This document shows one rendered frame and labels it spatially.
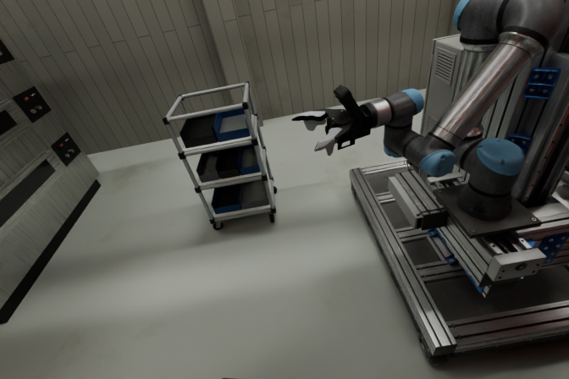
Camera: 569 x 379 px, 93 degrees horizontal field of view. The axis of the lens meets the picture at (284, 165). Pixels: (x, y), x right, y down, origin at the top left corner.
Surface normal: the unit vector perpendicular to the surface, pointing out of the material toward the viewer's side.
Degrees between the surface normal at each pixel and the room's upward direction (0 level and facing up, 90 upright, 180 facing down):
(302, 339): 0
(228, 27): 90
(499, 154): 8
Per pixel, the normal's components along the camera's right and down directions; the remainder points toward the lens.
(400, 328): -0.17, -0.80
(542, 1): -0.40, -0.20
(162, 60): 0.09, 0.57
